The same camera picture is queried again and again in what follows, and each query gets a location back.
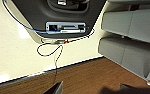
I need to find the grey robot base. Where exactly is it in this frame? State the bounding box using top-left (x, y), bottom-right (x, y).
top-left (10, 0), bottom-right (107, 38)

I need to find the small red connector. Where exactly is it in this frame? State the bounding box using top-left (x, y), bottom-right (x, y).
top-left (64, 39), bottom-right (70, 45)

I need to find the thin black cable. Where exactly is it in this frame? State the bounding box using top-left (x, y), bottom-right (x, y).
top-left (36, 31), bottom-right (96, 85)

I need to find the small white cable box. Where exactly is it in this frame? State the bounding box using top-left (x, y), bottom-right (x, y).
top-left (44, 21), bottom-right (86, 35)

